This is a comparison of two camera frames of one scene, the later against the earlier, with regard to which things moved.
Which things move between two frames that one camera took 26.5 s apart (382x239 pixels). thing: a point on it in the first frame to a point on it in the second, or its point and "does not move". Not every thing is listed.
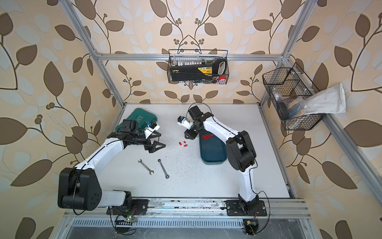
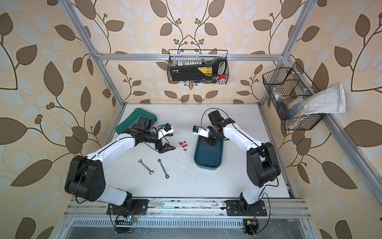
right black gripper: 191,134 to 212,142
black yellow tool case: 200,72 does not move
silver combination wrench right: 166,176 does not move
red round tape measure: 222,79 does not move
